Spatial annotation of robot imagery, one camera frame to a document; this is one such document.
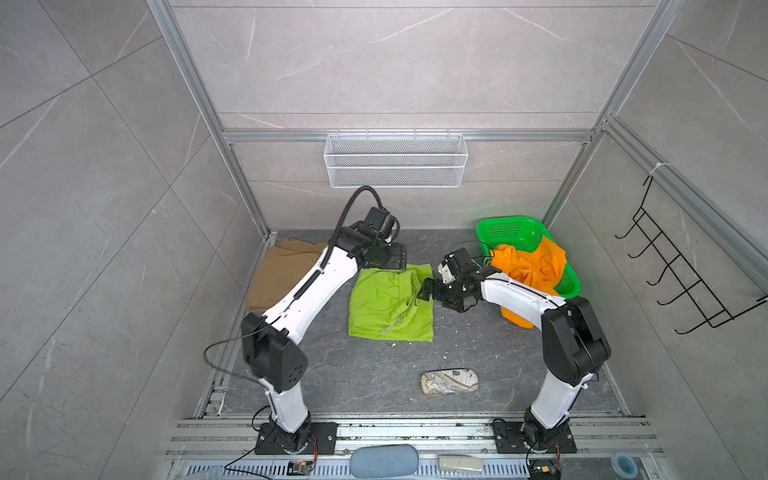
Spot lime green shorts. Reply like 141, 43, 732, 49
348, 264, 434, 342

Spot orange shorts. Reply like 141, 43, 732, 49
491, 237, 567, 296

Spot tan khaki shorts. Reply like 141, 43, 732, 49
246, 238, 326, 314

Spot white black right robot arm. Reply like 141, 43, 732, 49
418, 270, 611, 452

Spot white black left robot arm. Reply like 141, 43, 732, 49
223, 186, 407, 454

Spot patterned folded cloth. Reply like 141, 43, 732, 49
420, 368, 479, 397

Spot green plastic basket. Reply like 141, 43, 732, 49
476, 216, 582, 298

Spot blue grey oval pad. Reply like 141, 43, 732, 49
350, 444, 420, 479

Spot small electronics board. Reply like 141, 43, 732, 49
286, 460, 317, 477

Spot blue tape roll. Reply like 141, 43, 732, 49
611, 453, 639, 480

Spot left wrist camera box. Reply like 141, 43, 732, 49
363, 207, 401, 241

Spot white wire mesh basket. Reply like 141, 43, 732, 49
323, 133, 469, 188

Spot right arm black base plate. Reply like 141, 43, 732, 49
490, 418, 577, 454

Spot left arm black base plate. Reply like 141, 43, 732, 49
255, 421, 338, 455

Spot black wire hook rack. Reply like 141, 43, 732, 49
614, 175, 767, 336

